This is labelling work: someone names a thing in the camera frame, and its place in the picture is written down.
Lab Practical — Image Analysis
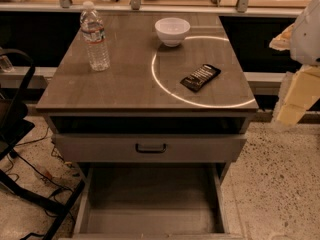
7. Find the grey wooden drawer cabinet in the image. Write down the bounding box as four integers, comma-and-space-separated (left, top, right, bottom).
35, 11, 260, 240

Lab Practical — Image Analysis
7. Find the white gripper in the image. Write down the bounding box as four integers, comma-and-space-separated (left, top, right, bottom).
269, 0, 320, 126

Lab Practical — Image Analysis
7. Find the black floor cable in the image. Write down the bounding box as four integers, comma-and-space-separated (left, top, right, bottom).
0, 127, 81, 240

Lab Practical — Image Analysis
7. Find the black drawer handle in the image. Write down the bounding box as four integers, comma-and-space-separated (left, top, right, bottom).
135, 144, 167, 154

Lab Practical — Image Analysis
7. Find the clear plastic water bottle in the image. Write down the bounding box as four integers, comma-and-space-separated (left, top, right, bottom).
80, 1, 110, 72

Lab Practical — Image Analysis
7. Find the black snack bar wrapper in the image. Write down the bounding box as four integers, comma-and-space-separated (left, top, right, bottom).
180, 64, 221, 92

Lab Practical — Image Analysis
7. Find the open grey middle drawer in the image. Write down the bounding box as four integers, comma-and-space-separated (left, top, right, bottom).
60, 164, 244, 240

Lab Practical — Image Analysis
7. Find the black metal chair frame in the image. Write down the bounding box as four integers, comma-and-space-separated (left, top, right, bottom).
0, 48, 86, 240

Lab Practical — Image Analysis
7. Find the closed upper drawer front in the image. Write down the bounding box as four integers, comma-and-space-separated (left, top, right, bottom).
53, 134, 246, 163

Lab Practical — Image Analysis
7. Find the white ceramic bowl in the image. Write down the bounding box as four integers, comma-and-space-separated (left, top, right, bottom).
155, 17, 190, 47

